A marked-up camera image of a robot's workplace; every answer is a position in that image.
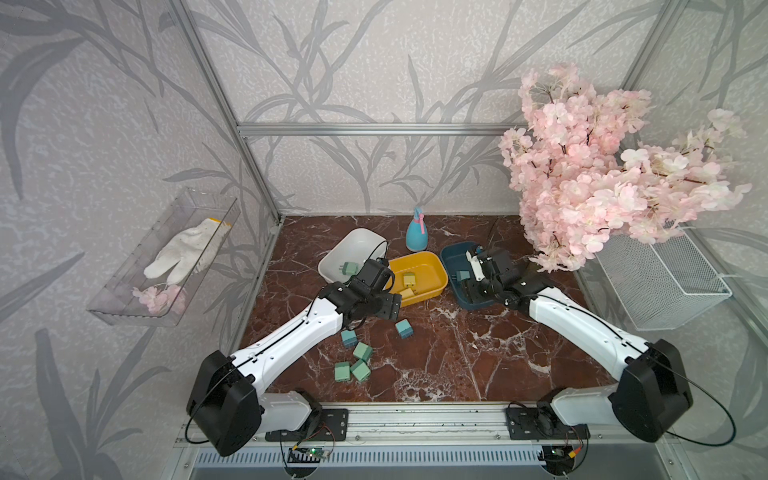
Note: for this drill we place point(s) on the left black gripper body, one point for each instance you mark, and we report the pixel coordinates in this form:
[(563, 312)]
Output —
[(382, 305)]

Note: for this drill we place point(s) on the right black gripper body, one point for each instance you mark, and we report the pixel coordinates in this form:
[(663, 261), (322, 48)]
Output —
[(489, 290)]

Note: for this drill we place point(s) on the teal plug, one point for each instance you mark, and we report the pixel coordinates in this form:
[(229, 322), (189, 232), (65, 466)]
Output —
[(462, 275), (349, 338), (404, 329)]

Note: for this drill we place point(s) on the green plug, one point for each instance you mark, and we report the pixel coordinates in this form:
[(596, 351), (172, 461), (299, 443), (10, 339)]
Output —
[(342, 372), (360, 371), (363, 352), (349, 268)]

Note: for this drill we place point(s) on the yellow plug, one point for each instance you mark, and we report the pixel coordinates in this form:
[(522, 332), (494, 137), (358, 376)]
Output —
[(409, 280), (407, 293)]

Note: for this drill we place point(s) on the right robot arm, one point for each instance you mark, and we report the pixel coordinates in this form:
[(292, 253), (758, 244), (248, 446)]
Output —
[(650, 392)]

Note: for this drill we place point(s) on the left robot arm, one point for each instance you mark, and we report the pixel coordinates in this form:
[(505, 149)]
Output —
[(230, 401)]

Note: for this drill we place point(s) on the dark teal storage box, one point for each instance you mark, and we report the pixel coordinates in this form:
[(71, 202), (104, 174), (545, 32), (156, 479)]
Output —
[(456, 270)]

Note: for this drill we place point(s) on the white storage box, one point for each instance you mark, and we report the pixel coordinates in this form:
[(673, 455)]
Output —
[(357, 246)]

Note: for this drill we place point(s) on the yellow storage box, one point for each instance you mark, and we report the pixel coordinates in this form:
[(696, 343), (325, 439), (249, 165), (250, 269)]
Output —
[(431, 276)]

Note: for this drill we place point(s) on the pink cherry blossom plant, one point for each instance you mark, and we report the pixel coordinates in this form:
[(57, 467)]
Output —
[(579, 186)]

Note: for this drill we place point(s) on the white work glove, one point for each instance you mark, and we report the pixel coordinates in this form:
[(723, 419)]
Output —
[(189, 252)]

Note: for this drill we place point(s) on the pink flower on shelf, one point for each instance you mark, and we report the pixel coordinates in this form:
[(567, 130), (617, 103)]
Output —
[(162, 298)]

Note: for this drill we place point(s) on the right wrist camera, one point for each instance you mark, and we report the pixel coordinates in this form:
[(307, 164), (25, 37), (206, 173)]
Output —
[(475, 265)]

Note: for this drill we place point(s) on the aluminium front rail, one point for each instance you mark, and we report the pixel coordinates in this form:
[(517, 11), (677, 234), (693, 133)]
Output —
[(468, 423)]

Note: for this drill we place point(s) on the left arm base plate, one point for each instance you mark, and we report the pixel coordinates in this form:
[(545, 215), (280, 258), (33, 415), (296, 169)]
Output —
[(329, 425)]

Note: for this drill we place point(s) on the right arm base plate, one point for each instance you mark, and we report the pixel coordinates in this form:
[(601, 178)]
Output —
[(533, 423)]

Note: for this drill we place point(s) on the white wire mesh basket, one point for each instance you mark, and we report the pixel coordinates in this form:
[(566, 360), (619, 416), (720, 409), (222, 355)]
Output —
[(662, 286)]

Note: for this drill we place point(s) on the clear acrylic wall shelf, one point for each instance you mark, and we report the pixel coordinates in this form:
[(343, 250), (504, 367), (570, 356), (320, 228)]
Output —
[(114, 303)]

